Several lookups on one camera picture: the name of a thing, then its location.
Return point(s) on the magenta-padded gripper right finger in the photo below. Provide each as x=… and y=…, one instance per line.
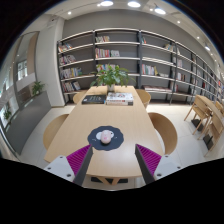
x=166, y=165

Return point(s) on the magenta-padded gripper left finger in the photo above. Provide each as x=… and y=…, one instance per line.
x=60, y=166

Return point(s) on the pink computer mouse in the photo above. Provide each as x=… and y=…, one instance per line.
x=106, y=137

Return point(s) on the dark cloud-shaped mouse pad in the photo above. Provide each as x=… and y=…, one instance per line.
x=116, y=140

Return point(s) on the small green floor plant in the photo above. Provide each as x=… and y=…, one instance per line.
x=37, y=87
x=7, y=115

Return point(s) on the black book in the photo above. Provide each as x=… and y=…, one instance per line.
x=94, y=99

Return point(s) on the book with red spine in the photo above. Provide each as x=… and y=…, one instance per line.
x=119, y=103

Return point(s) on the white cover book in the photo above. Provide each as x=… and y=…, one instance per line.
x=119, y=96

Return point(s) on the green potted plant white pot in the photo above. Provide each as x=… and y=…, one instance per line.
x=111, y=76

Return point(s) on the grey bookshelf unit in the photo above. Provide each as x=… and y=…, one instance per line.
x=123, y=50

